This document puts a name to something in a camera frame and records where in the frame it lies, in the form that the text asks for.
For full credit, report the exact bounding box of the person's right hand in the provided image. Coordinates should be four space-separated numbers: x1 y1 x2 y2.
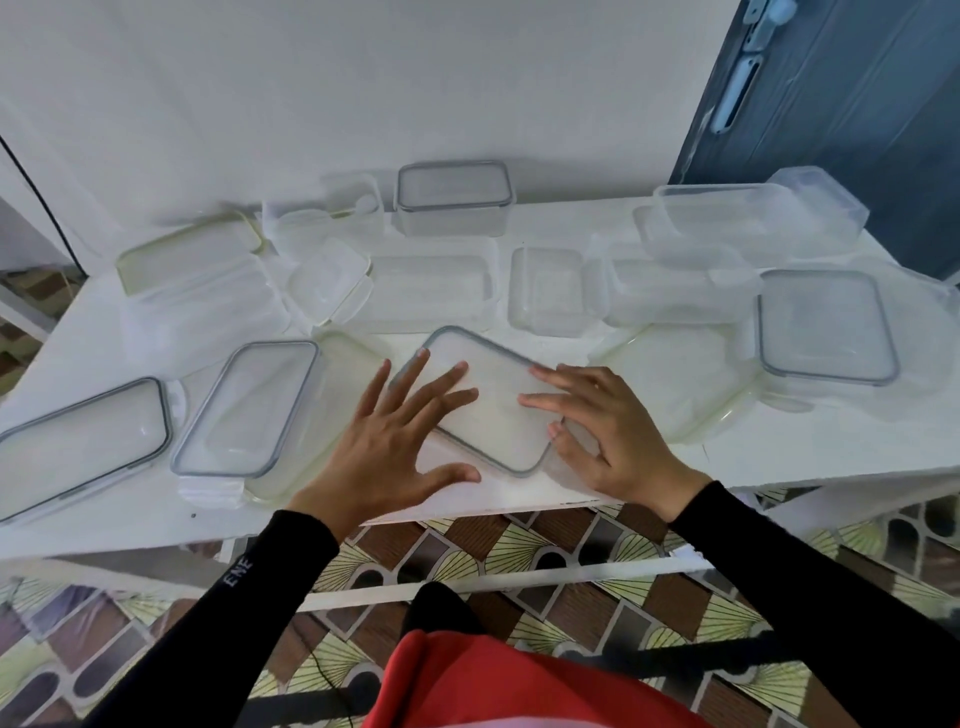
519 363 714 524

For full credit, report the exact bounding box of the person's left hand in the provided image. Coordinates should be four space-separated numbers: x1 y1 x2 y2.
288 348 482 543

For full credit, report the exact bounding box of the clear lid with grey seal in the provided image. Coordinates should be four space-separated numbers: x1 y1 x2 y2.
170 340 325 511
0 376 175 528
390 325 573 480

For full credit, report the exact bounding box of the person's left forearm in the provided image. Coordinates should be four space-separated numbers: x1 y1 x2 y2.
81 509 342 728

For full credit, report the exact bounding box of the person's right forearm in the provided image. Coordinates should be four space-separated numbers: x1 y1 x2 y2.
667 480 960 728

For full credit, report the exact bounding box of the clear container with greenish rim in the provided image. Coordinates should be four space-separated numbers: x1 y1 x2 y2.
241 330 393 505

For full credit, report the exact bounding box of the small clear plastic container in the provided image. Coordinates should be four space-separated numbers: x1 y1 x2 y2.
261 173 386 258
507 245 595 339

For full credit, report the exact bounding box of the rectangular clear plastic container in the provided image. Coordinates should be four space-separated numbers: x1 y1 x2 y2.
346 237 501 336
598 238 764 329

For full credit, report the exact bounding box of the clear lid with green seal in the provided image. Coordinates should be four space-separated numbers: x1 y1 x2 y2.
115 211 265 298
591 324 760 445

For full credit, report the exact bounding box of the small square clear lid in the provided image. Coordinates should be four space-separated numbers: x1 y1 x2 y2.
288 237 375 328

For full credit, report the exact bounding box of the large clear plastic container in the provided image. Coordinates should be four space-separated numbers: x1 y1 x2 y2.
748 257 960 423
122 253 295 370
632 183 813 273

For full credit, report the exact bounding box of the lidded clear container grey seal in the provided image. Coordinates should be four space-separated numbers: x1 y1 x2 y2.
393 159 516 239

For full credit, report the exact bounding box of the red garment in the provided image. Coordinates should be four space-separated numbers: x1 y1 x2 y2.
363 628 715 728

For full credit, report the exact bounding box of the large clear lid grey seal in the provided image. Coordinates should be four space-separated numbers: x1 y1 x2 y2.
755 267 901 388

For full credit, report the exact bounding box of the dark blue door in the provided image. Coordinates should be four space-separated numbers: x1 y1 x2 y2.
669 0 960 280

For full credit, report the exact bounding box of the white table frame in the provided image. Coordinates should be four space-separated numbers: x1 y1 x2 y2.
0 465 960 618

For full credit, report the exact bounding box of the silver door handle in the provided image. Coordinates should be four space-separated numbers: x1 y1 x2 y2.
708 0 798 137

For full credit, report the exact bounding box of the black cable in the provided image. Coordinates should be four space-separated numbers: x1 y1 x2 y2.
0 135 89 277

